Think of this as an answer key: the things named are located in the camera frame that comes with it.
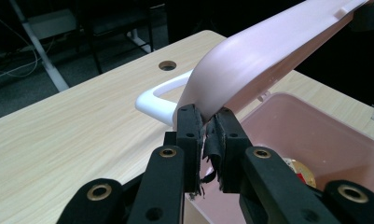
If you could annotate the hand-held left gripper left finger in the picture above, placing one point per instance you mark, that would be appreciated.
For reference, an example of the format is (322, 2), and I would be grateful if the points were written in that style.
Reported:
(189, 149)

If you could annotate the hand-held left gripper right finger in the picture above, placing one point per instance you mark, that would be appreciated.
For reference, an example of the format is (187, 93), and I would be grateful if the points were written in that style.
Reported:
(234, 149)

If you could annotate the small round tan object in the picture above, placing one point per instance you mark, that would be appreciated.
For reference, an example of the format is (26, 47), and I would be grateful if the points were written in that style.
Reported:
(302, 174)

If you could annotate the pink storage box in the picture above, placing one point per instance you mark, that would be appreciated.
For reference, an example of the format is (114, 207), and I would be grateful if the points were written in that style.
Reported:
(253, 62)

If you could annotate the white desk leg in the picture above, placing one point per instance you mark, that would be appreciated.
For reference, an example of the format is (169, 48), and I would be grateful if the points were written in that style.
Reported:
(41, 53)
(139, 40)

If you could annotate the black chair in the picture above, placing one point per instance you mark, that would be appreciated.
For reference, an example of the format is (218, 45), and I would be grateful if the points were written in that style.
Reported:
(119, 28)

